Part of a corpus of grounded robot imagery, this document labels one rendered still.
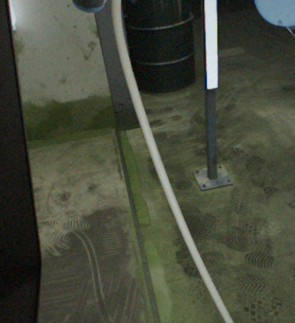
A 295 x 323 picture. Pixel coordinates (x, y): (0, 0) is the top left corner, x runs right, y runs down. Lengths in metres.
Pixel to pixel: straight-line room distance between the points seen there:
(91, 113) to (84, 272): 1.34
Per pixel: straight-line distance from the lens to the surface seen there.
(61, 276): 1.82
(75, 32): 2.55
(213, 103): 1.95
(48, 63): 2.62
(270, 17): 0.68
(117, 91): 2.69
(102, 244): 1.88
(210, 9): 1.77
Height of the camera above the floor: 1.39
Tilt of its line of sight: 35 degrees down
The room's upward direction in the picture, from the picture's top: 9 degrees counter-clockwise
